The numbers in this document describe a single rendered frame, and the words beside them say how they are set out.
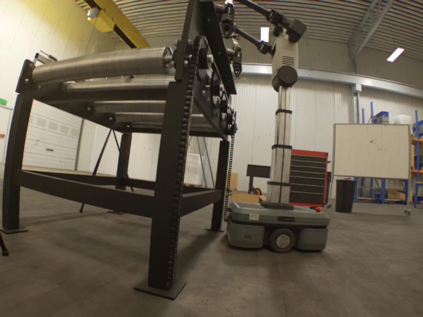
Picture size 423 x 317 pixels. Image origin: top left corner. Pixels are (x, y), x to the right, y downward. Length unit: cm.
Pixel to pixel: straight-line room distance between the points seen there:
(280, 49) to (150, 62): 118
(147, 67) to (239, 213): 95
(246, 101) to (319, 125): 380
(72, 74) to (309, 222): 153
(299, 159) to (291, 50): 193
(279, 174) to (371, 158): 424
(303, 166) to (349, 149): 249
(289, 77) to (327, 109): 1070
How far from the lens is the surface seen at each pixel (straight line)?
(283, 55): 187
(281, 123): 173
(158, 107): 153
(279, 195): 167
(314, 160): 350
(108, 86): 138
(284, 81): 178
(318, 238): 160
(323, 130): 1212
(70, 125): 1305
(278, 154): 168
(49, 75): 131
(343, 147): 579
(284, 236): 151
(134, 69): 99
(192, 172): 956
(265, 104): 1202
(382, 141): 583
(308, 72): 1229
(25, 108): 144
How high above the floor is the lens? 42
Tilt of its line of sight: 5 degrees up
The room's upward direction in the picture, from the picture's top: 6 degrees clockwise
